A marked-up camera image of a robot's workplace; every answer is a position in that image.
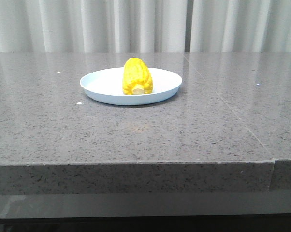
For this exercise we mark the yellow corn cob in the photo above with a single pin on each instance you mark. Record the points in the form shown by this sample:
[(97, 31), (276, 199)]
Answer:
[(137, 76)]

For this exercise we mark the light blue round plate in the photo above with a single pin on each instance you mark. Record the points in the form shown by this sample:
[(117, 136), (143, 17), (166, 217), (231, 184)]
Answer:
[(111, 87)]

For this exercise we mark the white pleated curtain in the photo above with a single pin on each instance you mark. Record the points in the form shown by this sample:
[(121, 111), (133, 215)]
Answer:
[(145, 25)]

